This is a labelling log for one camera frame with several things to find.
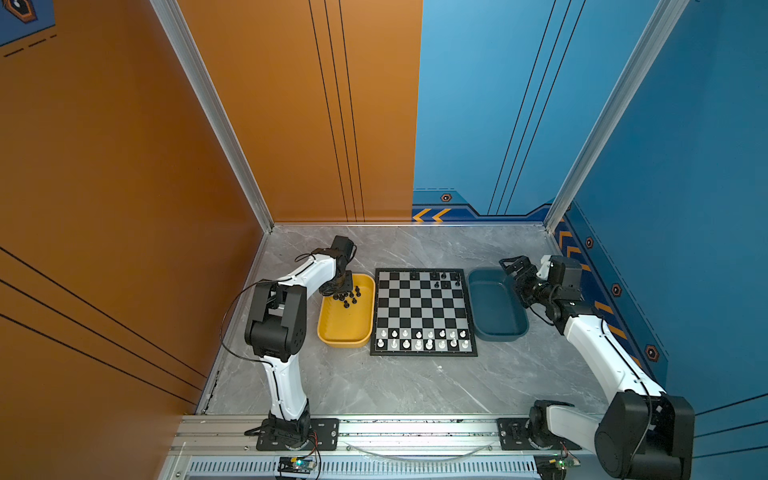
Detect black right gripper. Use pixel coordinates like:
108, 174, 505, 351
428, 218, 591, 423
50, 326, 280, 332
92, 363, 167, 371
499, 256, 557, 307

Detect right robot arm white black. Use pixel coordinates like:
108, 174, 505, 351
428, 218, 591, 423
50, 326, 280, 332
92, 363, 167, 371
500, 255, 695, 479

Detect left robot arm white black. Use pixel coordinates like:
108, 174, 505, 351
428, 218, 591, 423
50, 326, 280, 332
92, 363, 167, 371
244, 236, 357, 448

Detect white chess piece row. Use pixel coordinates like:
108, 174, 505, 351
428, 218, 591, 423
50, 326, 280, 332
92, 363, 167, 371
370, 327, 477, 356

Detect black white chess board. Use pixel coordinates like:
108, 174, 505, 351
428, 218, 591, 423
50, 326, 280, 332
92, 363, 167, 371
369, 268, 478, 358

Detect green circuit board left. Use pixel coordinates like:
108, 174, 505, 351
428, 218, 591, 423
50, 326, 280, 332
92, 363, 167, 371
276, 457, 318, 479

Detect teal plastic tray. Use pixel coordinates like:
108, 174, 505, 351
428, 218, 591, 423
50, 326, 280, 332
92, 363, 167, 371
467, 267, 529, 342

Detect yellow plastic tray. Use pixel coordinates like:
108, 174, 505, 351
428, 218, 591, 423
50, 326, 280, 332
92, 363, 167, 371
317, 273, 376, 348

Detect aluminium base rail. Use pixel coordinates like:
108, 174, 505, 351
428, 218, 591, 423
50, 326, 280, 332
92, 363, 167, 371
159, 414, 608, 479

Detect aluminium corner post left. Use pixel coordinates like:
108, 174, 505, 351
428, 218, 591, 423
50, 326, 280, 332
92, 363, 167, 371
150, 0, 274, 234

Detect aluminium corner post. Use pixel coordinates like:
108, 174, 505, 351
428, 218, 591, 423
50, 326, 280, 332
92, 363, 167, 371
543, 0, 689, 234
150, 0, 274, 234

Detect aluminium corner post right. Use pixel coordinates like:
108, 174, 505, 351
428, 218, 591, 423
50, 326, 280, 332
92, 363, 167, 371
543, 0, 689, 234

